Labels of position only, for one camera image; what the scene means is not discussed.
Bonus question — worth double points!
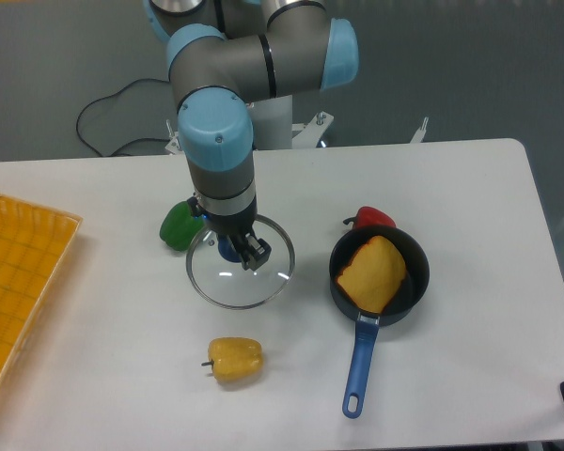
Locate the green toy bell pepper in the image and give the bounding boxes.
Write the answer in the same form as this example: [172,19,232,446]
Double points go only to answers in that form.
[159,201,203,252]

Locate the black cable on floor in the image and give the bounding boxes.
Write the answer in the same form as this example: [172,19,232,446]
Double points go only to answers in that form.
[75,77,180,158]

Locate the glass pot lid blue knob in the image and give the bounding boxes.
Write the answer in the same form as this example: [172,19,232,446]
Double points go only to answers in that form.
[186,215,295,310]

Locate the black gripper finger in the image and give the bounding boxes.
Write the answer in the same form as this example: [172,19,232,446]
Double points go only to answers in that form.
[228,236,250,271]
[243,233,271,269]

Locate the dark pot blue handle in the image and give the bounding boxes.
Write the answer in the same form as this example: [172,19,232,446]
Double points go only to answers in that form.
[329,225,430,419]

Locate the red toy bell pepper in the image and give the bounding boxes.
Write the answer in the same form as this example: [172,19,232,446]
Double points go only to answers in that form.
[342,206,396,229]

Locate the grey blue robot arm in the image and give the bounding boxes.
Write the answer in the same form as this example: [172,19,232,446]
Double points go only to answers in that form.
[144,1,359,270]

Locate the yellow plastic basket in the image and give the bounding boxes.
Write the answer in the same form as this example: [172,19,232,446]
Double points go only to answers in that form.
[0,194,83,385]

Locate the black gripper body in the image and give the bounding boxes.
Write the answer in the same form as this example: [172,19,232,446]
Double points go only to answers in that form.
[187,195,258,244]

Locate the yellow toy bell pepper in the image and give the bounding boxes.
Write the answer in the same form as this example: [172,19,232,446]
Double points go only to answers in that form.
[201,337,264,383]

